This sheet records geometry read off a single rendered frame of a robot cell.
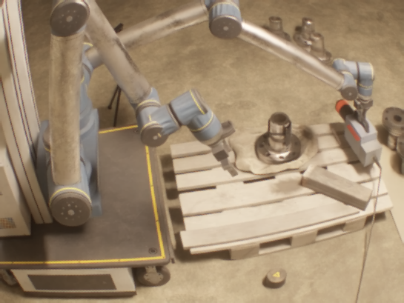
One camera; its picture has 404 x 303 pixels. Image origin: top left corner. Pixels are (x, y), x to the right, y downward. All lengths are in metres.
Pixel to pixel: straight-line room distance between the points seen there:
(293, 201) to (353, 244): 0.48
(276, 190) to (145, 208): 0.74
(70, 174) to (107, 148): 1.09
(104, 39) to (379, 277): 1.95
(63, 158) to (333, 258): 1.64
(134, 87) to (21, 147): 0.68
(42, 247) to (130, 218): 0.56
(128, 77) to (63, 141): 0.38
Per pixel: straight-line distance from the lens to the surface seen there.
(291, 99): 4.05
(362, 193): 3.13
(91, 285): 2.86
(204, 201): 3.18
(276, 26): 4.55
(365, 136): 3.22
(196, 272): 3.05
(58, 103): 1.97
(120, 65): 2.19
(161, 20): 2.82
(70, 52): 1.85
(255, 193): 3.21
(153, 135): 2.21
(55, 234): 2.88
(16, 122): 2.48
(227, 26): 2.56
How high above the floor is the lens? 2.49
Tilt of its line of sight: 43 degrees down
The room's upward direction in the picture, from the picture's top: 4 degrees counter-clockwise
